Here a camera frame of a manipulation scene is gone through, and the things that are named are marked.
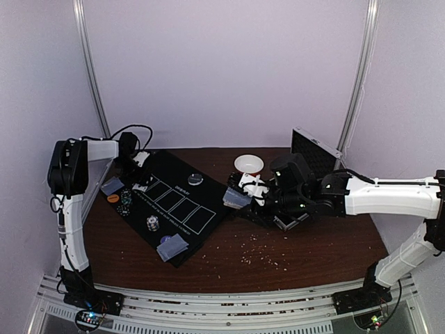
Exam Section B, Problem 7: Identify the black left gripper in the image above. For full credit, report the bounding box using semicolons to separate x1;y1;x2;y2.
115;157;151;186

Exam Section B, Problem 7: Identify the poker chip stack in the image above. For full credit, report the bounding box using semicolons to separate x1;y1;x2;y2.
120;189;132;207
146;216;160;232

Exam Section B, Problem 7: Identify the dealt card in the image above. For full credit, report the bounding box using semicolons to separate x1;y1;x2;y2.
156;234;189;262
100;177;124;196

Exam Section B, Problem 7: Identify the orange big blind button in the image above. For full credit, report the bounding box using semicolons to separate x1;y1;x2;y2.
107;194;120;203

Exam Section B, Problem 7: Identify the grey playing card deck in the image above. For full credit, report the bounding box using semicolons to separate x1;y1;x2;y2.
222;187;252;209

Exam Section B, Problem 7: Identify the clear grey dealer button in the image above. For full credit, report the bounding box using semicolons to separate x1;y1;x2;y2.
187;173;204;186

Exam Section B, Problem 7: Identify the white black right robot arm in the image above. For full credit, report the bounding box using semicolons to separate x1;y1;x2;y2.
238;154;444;308

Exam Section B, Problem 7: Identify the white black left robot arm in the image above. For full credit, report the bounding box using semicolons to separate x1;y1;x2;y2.
47;129;148;309

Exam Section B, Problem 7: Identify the white orange bowl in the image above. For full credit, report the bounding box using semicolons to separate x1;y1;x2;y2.
234;154;264;175

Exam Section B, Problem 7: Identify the black poker table mat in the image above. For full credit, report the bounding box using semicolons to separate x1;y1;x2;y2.
109;150;232;267

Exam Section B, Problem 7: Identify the aluminium poker chip case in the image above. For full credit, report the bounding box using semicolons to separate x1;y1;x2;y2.
273;127;344;232

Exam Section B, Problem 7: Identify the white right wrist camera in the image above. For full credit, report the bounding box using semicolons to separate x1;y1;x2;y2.
238;173;269;206

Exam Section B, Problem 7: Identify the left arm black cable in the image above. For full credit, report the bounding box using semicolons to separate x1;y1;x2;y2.
107;124;154;154

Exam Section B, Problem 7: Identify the aluminium front rail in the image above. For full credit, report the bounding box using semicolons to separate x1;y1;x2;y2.
25;276;430;333

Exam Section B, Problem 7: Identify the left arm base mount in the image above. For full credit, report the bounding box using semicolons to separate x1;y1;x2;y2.
63;290;124;316

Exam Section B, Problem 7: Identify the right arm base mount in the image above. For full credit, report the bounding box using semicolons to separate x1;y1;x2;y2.
332;287;392;315

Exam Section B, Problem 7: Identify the right aluminium frame post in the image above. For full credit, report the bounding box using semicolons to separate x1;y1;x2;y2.
337;0;380;156

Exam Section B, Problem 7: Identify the aluminium frame post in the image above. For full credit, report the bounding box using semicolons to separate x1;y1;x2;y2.
337;0;380;156
72;0;111;137

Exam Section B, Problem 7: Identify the left aluminium frame post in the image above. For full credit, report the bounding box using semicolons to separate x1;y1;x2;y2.
72;0;111;137

